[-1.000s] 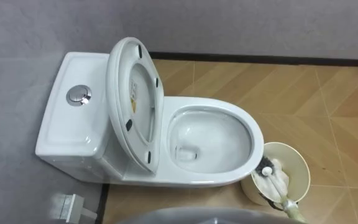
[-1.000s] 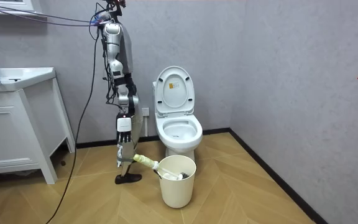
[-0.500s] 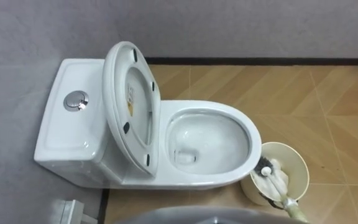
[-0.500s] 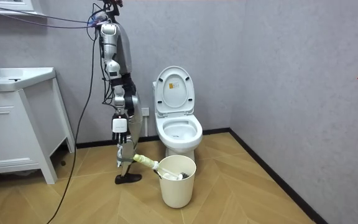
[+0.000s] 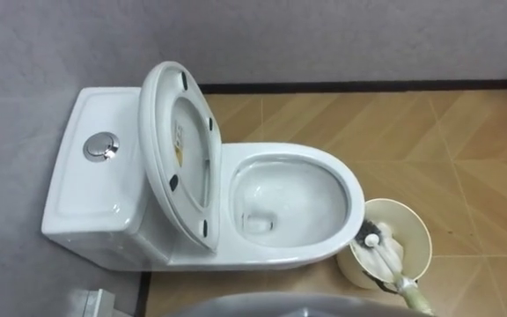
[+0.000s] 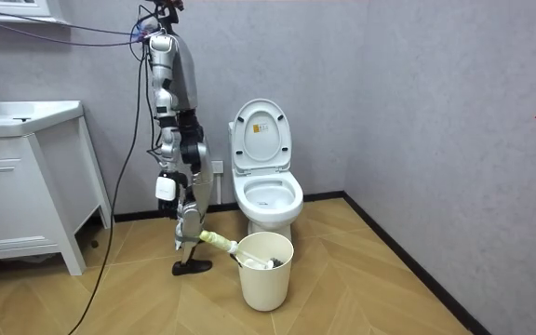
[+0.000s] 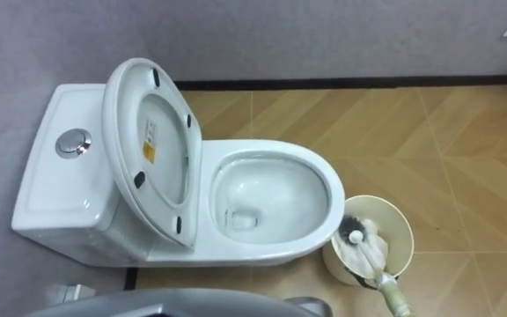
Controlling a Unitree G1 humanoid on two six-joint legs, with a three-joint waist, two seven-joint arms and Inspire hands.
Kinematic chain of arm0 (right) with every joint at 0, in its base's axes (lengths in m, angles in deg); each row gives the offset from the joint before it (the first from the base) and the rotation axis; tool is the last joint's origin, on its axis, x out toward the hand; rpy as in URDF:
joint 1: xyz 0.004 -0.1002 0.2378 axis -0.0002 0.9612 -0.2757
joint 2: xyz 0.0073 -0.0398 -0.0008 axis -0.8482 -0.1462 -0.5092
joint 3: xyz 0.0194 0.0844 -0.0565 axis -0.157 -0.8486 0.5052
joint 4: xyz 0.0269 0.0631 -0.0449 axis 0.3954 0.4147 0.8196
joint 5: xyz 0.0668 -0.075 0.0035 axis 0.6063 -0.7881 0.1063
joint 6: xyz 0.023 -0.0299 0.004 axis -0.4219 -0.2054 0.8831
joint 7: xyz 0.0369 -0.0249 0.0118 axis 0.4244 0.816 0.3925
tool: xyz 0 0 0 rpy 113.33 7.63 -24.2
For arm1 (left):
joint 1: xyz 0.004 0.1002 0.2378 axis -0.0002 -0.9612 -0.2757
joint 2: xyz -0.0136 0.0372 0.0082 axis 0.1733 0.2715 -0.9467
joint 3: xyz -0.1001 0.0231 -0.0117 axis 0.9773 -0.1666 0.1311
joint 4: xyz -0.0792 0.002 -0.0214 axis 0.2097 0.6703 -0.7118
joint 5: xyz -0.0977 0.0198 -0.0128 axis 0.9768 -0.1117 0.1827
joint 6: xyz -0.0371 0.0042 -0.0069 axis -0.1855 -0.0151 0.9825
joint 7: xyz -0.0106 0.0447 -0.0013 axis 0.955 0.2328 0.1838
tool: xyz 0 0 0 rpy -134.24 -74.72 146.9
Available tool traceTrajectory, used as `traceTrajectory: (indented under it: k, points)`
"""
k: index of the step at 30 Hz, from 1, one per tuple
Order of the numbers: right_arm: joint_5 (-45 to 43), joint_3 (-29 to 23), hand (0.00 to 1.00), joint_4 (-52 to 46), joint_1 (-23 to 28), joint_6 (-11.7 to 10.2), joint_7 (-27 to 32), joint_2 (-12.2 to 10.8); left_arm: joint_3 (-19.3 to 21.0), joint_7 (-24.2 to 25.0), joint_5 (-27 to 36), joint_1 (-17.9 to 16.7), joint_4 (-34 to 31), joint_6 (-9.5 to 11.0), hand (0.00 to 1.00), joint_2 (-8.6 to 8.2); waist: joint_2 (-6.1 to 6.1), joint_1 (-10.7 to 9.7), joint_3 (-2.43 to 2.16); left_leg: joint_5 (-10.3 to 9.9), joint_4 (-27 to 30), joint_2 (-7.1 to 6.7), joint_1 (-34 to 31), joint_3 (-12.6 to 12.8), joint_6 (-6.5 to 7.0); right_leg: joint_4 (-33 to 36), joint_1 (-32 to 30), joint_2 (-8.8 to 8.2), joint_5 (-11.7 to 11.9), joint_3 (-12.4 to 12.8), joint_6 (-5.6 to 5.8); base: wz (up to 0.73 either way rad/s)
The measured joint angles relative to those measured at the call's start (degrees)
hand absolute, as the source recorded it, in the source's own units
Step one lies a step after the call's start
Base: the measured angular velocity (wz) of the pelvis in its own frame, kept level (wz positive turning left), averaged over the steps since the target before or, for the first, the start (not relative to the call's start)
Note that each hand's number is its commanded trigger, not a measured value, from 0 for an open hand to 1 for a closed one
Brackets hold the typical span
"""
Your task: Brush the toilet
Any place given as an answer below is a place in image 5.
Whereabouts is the white ceramic toilet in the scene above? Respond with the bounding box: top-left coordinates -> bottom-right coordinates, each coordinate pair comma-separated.
40,85 -> 366,272

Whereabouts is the white toilet seat and lid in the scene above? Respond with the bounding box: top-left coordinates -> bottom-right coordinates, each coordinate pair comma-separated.
137,60 -> 223,254

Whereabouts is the cream round brush holder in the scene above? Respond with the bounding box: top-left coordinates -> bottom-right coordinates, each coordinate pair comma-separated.
335,197 -> 433,291

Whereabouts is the white box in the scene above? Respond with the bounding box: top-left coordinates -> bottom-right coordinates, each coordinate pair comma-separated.
71,288 -> 132,317

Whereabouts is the robot body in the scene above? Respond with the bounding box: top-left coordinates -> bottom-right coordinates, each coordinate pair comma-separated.
168,291 -> 435,317

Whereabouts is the white toilet brush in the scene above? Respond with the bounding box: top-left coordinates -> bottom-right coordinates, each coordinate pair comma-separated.
351,219 -> 434,316

